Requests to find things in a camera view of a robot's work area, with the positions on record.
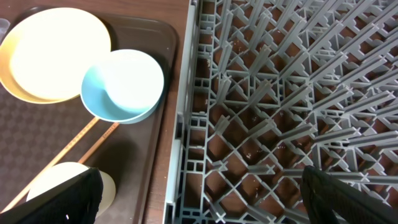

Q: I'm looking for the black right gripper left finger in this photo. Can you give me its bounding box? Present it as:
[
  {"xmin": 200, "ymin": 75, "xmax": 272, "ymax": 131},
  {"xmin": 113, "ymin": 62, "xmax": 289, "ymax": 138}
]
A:
[{"xmin": 1, "ymin": 168, "xmax": 103, "ymax": 224}]

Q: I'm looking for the pale green cup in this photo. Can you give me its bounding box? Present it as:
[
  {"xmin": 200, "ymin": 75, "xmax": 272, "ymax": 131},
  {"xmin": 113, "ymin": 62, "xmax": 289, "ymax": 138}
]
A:
[{"xmin": 26, "ymin": 162, "xmax": 116, "ymax": 218}]

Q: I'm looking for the wooden chopstick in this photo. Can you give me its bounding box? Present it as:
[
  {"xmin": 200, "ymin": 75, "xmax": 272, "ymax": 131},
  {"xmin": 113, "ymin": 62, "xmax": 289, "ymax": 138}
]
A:
[
  {"xmin": 78, "ymin": 123, "xmax": 119, "ymax": 164},
  {"xmin": 1, "ymin": 117, "xmax": 99, "ymax": 213}
]

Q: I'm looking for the left wooden chopstick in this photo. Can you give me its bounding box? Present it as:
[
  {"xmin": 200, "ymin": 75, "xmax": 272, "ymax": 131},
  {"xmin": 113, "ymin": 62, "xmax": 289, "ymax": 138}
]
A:
[{"xmin": 1, "ymin": 117, "xmax": 99, "ymax": 213}]

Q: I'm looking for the grey dishwasher rack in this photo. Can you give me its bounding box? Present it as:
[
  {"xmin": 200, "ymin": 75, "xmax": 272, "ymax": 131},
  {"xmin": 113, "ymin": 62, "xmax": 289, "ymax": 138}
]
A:
[{"xmin": 163, "ymin": 0, "xmax": 397, "ymax": 223}]

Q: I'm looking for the light blue bowl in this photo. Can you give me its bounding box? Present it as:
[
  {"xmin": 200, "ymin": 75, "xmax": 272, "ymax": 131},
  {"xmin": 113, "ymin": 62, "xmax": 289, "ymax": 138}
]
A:
[{"xmin": 80, "ymin": 49, "xmax": 165, "ymax": 124}]

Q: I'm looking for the right wooden chopstick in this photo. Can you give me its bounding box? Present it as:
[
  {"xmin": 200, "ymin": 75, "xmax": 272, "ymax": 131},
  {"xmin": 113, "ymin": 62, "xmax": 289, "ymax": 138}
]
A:
[{"xmin": 78, "ymin": 123, "xmax": 119, "ymax": 164}]

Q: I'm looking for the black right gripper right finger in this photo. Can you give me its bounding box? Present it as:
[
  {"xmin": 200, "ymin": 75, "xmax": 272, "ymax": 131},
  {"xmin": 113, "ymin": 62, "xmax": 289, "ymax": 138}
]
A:
[{"xmin": 300, "ymin": 166, "xmax": 397, "ymax": 224}]

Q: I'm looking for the yellow plate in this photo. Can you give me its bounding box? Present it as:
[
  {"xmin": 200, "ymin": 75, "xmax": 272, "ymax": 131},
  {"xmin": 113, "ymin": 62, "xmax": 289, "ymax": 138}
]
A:
[{"xmin": 1, "ymin": 7, "xmax": 111, "ymax": 104}]

